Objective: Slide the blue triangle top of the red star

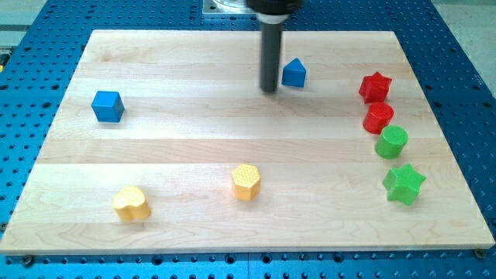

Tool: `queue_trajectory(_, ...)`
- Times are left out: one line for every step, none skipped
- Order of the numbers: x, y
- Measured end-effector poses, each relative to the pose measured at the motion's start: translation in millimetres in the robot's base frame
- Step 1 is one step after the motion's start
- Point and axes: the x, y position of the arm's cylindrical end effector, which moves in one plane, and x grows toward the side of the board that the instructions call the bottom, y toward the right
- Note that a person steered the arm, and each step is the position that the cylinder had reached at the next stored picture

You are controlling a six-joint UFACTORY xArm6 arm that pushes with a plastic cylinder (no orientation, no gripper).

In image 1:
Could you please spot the green cylinder block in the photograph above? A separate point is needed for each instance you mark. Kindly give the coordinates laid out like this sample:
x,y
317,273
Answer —
x,y
391,142

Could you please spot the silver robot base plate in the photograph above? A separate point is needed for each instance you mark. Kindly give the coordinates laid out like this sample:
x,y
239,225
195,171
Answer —
x,y
224,7

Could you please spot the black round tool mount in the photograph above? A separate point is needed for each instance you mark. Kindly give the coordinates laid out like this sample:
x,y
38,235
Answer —
x,y
274,11

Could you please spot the green star block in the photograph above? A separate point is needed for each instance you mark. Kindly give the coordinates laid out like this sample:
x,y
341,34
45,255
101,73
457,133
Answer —
x,y
403,184

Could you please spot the yellow hexagon block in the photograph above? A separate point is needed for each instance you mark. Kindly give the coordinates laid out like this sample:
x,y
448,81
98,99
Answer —
x,y
246,182

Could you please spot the blue cube block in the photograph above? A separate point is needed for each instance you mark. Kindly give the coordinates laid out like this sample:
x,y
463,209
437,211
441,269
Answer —
x,y
107,106

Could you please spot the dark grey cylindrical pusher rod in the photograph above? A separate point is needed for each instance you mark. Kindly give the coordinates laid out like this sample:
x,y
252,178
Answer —
x,y
270,52

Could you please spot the blue triangle block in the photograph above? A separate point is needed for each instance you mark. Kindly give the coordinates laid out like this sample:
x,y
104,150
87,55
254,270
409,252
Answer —
x,y
294,74

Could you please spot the yellow heart block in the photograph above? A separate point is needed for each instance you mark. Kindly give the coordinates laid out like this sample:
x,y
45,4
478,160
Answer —
x,y
130,203

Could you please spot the light wooden board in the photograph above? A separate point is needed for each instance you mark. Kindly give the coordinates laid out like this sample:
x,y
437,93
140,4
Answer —
x,y
194,112

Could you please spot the red star block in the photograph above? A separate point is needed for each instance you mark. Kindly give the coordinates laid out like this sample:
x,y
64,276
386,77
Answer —
x,y
375,88

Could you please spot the red cylinder block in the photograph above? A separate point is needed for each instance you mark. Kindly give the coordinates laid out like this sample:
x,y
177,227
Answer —
x,y
378,115

